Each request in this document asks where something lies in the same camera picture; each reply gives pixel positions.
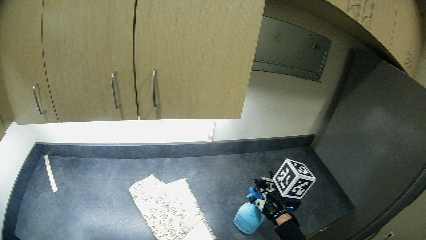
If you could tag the narrow wooden cabinet door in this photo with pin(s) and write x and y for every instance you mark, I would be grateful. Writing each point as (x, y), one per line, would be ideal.
(22, 50)

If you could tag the black counter backsplash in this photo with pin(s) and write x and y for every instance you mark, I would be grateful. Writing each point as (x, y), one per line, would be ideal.
(178, 149)

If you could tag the dark grey refrigerator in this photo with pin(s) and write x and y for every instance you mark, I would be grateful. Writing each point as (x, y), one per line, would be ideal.
(377, 140)

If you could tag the grey wall panel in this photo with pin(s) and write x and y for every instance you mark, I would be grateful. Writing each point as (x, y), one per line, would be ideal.
(291, 50)

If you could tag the blue spray bottle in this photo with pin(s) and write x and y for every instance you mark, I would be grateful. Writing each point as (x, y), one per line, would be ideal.
(248, 218)

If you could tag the white speckled paper towel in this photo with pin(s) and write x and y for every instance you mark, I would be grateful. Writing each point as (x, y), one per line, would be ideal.
(154, 203)
(191, 203)

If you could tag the wooden cabinet above refrigerator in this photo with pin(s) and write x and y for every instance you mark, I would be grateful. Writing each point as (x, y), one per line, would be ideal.
(381, 26)

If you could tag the wide wooden cabinet door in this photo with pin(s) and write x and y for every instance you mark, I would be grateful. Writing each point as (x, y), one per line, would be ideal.
(195, 50)

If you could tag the white flat strip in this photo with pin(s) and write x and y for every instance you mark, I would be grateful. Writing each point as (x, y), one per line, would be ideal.
(51, 173)

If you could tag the white cube with black markers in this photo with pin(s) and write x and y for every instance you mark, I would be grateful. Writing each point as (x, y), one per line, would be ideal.
(294, 178)

